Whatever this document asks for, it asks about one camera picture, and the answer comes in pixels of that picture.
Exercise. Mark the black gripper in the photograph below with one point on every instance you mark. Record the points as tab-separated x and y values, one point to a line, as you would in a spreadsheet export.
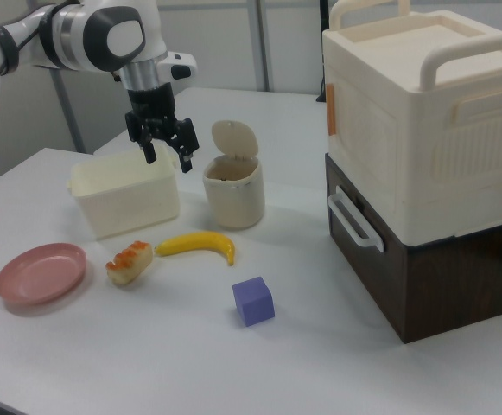
151	104

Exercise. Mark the cream trash can lid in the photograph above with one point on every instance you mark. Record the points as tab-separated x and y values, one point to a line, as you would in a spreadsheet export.
233	138

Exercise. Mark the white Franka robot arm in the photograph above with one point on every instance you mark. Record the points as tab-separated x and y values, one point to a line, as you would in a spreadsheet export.
116	39

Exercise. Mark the cream trash can body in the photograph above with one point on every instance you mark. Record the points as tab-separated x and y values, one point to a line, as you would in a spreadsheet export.
233	199

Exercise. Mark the cream plastic storage bin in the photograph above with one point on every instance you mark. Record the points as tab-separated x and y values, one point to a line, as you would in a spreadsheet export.
125	203

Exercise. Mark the yellow toy banana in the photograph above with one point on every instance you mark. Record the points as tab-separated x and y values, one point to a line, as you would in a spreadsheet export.
198	240

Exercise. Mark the orange bread pastry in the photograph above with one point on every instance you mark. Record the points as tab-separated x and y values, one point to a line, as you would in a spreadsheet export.
129	266

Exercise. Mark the purple foam cube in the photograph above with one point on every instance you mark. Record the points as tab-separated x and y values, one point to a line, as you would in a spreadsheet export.
252	302

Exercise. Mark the pink plastic plate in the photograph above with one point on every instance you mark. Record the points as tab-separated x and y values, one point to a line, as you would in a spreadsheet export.
39	274

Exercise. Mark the grey metal frame post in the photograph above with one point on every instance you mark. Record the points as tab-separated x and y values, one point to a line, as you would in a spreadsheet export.
67	108

